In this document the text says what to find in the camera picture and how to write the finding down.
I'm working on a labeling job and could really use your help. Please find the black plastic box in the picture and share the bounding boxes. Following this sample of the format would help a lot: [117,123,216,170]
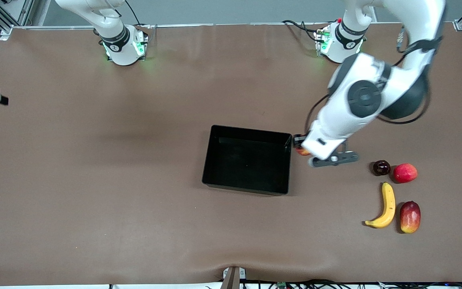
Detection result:
[202,124,293,196]

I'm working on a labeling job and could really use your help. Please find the yellow banana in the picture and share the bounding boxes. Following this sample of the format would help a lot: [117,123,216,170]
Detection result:
[365,182,397,229]

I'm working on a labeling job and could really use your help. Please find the dark purple plum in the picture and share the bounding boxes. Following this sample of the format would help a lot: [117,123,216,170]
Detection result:
[373,160,391,176]

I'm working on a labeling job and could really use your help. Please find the red peach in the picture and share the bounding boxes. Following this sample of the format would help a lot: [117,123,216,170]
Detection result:
[393,163,418,184]

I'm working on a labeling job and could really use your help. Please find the red yellow mango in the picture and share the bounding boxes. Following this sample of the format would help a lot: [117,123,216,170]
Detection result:
[399,201,421,234]

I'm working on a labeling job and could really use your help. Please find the metal table clamp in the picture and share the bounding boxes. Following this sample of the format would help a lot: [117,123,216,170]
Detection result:
[221,266,247,289]

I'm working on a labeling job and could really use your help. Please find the brown table cover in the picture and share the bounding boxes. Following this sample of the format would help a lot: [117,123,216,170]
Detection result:
[0,22,462,286]

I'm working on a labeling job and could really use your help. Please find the black base cable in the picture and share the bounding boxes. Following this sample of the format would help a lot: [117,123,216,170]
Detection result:
[125,0,153,28]
[282,19,320,43]

